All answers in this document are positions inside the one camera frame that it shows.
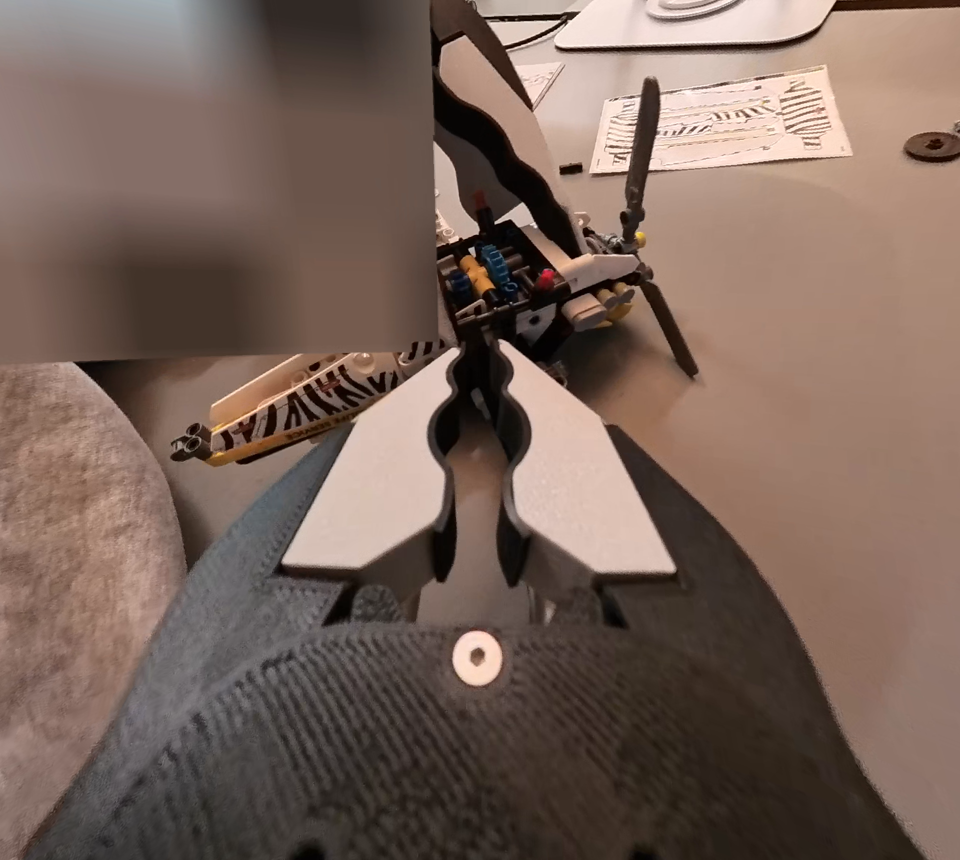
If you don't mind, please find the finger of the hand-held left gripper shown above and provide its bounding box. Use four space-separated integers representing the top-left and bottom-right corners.
435 134 530 239
435 37 586 251

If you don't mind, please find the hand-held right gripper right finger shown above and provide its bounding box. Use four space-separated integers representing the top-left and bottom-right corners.
490 338 679 589

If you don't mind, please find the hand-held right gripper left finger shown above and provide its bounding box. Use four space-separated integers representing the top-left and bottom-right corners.
279 344 461 582

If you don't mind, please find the black lego beam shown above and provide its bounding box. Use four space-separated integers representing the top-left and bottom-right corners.
456 341 502 426

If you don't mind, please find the zebra striped lego plane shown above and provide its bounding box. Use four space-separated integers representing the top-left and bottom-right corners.
168 76 700 465

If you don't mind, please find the lego instruction booklet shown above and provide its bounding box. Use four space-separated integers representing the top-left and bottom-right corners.
516 59 566 110

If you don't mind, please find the black round lego disc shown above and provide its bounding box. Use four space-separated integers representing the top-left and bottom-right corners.
903 131 960 163

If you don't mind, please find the zebra sticker sheet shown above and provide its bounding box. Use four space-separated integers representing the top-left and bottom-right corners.
589 65 855 176

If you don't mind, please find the person's grey sweater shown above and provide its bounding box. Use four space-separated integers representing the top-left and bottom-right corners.
0 361 189 846

